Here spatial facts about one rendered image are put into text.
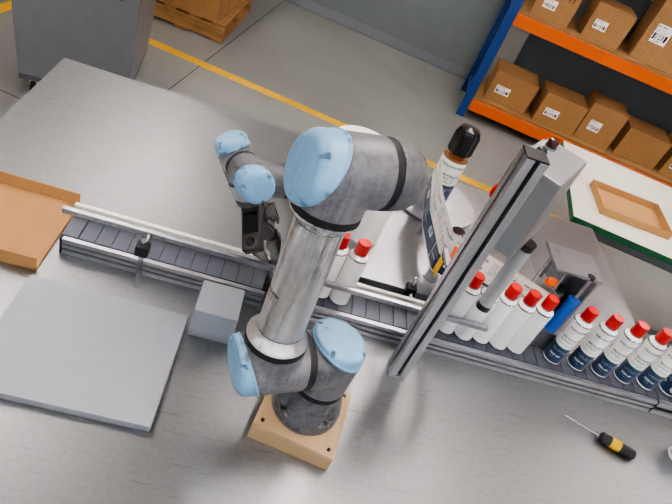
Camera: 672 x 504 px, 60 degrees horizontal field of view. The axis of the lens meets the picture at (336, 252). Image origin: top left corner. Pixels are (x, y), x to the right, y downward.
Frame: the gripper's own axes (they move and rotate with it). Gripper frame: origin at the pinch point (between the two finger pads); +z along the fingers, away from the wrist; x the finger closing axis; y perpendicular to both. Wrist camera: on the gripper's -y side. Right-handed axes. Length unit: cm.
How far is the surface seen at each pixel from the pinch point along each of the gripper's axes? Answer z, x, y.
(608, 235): 82, -113, 93
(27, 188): -24, 61, 13
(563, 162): -24, -67, -8
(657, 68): 128, -219, 331
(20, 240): -20, 56, -5
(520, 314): 24, -60, -2
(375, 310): 19.5, -23.2, -0.1
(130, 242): -12.5, 32.5, -0.1
